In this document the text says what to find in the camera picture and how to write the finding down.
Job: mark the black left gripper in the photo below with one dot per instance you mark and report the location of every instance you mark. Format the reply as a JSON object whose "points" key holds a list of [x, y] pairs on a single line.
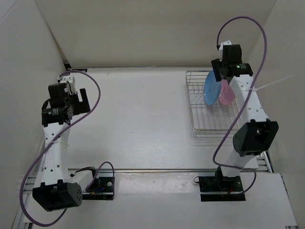
{"points": [[82, 107]]}

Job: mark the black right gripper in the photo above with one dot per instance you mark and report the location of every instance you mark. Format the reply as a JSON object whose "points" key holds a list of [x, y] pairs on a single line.
{"points": [[217, 64]]}

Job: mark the blue plastic plate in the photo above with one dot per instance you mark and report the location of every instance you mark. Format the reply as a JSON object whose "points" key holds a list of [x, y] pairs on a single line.
{"points": [[212, 89]]}

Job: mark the pink plastic plate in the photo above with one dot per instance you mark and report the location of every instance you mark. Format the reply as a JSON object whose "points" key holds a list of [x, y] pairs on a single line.
{"points": [[226, 95]]}

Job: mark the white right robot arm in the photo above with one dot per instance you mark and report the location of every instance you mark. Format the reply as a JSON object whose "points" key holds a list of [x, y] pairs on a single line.
{"points": [[257, 131]]}

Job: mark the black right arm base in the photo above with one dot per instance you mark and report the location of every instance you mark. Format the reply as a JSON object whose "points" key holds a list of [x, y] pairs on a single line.
{"points": [[218, 188]]}

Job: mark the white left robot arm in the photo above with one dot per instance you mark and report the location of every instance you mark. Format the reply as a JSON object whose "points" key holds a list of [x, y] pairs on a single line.
{"points": [[57, 189]]}

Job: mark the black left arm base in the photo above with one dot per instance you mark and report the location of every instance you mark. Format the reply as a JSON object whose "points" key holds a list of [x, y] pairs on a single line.
{"points": [[101, 189]]}

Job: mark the white zip tie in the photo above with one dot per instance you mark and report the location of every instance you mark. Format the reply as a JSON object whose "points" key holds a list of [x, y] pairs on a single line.
{"points": [[272, 83]]}

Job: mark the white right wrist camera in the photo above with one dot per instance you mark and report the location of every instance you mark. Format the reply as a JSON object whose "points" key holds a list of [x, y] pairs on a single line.
{"points": [[224, 44]]}

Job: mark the metal wire dish rack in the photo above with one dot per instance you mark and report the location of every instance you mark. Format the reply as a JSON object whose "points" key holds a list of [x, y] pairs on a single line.
{"points": [[206, 120]]}

